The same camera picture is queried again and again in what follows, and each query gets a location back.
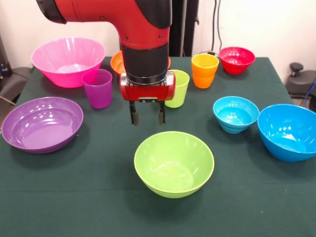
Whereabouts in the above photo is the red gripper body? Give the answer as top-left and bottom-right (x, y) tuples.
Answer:
(119, 70), (177, 102)

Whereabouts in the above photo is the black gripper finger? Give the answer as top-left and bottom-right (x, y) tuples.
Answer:
(128, 100), (140, 126)
(158, 100), (166, 125)

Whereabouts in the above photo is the green bowl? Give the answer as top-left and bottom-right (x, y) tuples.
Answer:
(134, 131), (215, 199)

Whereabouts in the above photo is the green cup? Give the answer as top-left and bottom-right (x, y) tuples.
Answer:
(164, 69), (191, 109)

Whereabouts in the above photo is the purple cup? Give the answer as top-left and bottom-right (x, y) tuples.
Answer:
(82, 69), (113, 110)

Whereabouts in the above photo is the orange bowl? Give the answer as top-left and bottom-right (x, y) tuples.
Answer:
(110, 50), (171, 78)

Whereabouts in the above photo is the orange cup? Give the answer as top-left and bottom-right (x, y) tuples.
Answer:
(191, 53), (220, 89)

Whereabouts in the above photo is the small blue bowl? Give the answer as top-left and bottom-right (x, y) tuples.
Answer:
(213, 96), (260, 134)

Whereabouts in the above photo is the large pink bowl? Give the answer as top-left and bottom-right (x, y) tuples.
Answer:
(31, 37), (107, 89)

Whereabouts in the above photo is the dark green tablecloth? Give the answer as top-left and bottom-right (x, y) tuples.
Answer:
(0, 56), (316, 237)

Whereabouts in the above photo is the small red bowl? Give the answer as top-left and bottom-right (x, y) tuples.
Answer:
(219, 46), (256, 75)

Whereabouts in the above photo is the purple bowl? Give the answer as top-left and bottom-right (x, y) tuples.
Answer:
(1, 96), (84, 155)

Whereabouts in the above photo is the large blue bowl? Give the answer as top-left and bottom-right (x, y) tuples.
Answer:
(257, 104), (316, 163)

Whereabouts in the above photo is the dark grey stand base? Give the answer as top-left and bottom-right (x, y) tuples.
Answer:
(288, 63), (316, 112)
(0, 66), (33, 104)

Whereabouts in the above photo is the black device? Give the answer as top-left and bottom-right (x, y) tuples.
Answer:
(0, 34), (12, 83)

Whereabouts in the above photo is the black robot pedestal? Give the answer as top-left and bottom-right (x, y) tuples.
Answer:
(169, 0), (199, 58)

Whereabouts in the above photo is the black hanging cable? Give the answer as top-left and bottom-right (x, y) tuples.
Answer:
(212, 0), (223, 51)

